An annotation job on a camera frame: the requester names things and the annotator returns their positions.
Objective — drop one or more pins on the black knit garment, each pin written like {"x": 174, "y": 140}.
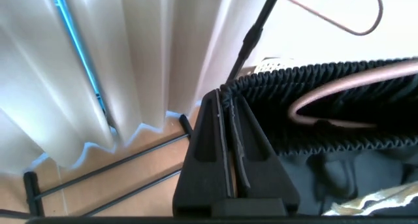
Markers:
{"x": 326, "y": 142}

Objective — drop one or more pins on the pink clothes hanger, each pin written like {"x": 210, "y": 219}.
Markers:
{"x": 359, "y": 80}
{"x": 326, "y": 19}

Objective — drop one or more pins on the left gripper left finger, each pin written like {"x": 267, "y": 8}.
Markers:
{"x": 202, "y": 185}

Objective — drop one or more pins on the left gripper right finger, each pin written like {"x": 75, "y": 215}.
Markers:
{"x": 267, "y": 181}

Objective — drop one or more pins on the beige curtain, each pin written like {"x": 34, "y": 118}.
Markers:
{"x": 147, "y": 54}
{"x": 32, "y": 87}

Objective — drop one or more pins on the white laundry basket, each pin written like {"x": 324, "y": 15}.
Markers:
{"x": 271, "y": 65}

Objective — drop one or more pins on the black clothes rack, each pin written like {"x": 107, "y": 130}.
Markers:
{"x": 251, "y": 38}

